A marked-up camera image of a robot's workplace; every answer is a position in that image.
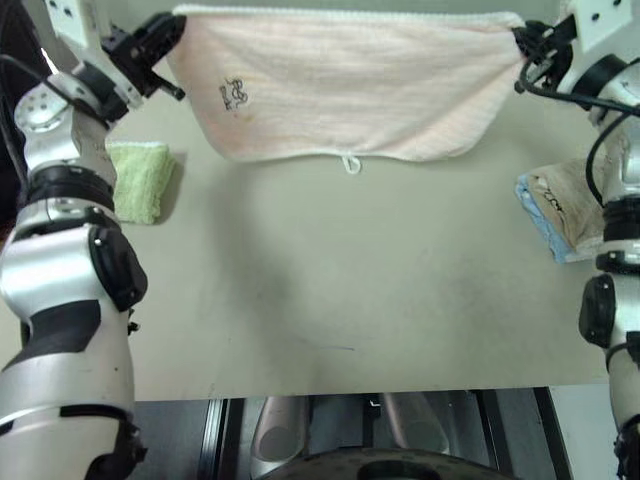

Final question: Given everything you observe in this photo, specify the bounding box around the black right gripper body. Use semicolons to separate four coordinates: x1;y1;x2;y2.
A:
524;18;577;90

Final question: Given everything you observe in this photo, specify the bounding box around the black round disc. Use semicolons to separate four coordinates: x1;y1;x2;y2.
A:
282;448;507;480

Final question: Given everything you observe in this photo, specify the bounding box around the pink towel with black embroidery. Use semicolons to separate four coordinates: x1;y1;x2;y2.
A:
164;3;526;177

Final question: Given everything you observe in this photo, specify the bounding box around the light blue folded towel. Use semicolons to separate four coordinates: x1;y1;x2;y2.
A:
514;172;604;265

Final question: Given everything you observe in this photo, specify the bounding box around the black metal frame rail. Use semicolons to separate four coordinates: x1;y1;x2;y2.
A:
477;386;575;480
198;397;247;480

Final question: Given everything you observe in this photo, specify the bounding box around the silver rounded robot leg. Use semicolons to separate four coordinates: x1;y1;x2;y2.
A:
377;391;451;457
248;395;311;480

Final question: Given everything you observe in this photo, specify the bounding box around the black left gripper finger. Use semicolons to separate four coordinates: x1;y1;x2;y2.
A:
130;13;188;47
144;30;185;64

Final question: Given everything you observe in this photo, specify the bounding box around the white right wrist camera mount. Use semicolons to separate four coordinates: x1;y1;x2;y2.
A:
563;0;640;57

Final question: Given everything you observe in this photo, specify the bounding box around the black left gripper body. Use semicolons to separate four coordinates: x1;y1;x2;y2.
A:
102;28;186;101

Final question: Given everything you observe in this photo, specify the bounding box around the green folded towel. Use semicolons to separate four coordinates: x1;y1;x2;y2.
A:
105;141;178;225

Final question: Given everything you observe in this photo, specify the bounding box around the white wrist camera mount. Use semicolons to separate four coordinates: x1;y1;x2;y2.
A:
42;0;146;111
563;0;640;57

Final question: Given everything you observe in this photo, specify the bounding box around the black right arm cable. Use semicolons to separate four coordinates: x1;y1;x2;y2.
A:
514;62;640;207

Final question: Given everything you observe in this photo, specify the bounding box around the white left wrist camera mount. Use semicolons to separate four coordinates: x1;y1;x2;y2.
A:
42;0;146;111

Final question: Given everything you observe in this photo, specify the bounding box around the beige folded towel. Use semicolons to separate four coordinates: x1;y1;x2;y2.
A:
529;130;632;256

